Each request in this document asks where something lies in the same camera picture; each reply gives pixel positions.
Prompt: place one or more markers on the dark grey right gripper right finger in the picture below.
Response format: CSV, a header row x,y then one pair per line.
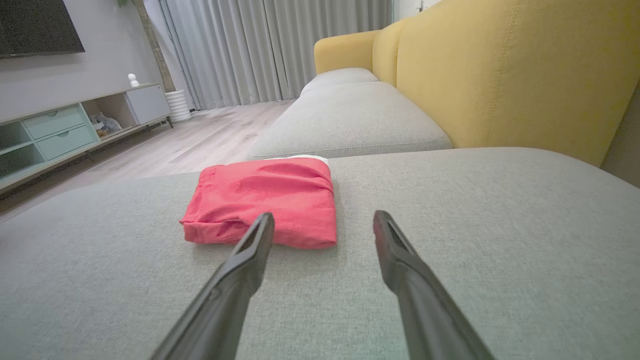
x,y
425,310

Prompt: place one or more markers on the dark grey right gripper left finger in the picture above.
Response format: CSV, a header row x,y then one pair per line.
x,y
225,300

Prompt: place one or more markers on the red shorts with white trim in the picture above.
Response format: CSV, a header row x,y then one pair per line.
x,y
270,200

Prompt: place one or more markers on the grey and yellow fabric sofa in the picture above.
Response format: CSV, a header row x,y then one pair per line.
x,y
500,240

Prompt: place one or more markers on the white ribbed planter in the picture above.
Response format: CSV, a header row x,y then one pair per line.
x,y
178,106

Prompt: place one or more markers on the grey plush toy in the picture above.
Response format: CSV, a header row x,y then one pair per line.
x,y
107,124

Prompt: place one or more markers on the white and mint TV cabinet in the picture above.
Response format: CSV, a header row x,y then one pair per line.
x,y
60,132

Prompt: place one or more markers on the small white figurine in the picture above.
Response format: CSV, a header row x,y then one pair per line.
x,y
133,80

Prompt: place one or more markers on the grey pleated curtain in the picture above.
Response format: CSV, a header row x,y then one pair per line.
x,y
280,50

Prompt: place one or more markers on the beige low partition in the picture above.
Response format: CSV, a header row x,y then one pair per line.
x,y
625,145

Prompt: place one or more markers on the brown tree trunk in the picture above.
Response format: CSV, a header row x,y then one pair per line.
x,y
152,45

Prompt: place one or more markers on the black flat television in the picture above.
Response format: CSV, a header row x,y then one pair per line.
x,y
35,25

